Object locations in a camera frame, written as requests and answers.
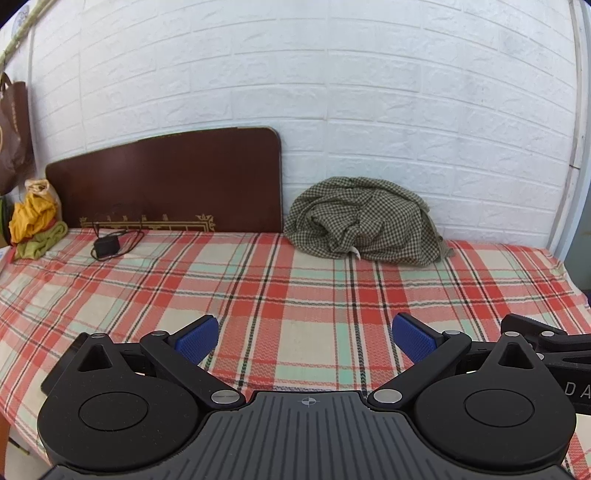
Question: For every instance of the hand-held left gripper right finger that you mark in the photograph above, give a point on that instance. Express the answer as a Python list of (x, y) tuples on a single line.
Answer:
[(413, 339)]

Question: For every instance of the yellow cloth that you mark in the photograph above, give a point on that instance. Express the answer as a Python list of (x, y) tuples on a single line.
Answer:
[(32, 212)]

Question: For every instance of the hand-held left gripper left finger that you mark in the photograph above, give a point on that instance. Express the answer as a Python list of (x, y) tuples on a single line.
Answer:
[(198, 339)]

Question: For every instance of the white door frame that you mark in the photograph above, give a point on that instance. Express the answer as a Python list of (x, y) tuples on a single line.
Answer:
[(577, 115)]

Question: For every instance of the tan plastic bag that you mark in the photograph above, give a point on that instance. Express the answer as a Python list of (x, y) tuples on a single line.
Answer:
[(38, 185)]

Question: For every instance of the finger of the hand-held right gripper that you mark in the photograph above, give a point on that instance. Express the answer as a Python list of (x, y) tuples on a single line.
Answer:
[(531, 325)]

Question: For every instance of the dark brown wooden headboard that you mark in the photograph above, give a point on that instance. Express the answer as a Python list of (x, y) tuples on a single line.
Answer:
[(175, 180)]

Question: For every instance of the red plaid bed sheet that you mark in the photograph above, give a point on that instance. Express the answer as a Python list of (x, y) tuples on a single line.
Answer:
[(286, 295)]

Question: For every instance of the green striped checked shirt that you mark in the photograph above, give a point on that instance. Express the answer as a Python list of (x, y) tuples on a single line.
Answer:
[(369, 221)]

